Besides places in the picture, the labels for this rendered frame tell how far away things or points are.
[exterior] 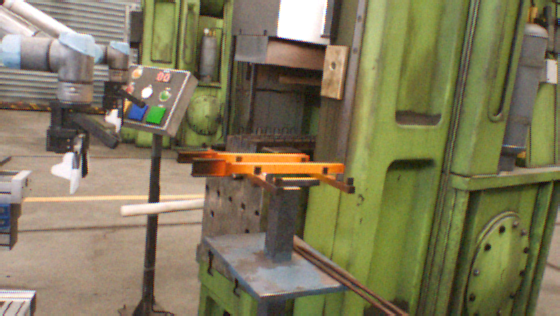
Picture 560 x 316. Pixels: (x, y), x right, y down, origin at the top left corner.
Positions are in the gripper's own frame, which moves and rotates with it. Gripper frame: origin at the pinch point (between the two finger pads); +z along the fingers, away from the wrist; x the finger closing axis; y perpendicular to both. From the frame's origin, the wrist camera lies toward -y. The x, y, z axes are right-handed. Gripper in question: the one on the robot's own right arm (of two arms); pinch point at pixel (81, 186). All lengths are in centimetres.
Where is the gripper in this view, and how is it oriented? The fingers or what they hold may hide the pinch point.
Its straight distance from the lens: 126.1
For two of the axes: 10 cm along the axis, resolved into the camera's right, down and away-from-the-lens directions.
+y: -9.7, -0.7, -2.3
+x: 2.1, 2.0, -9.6
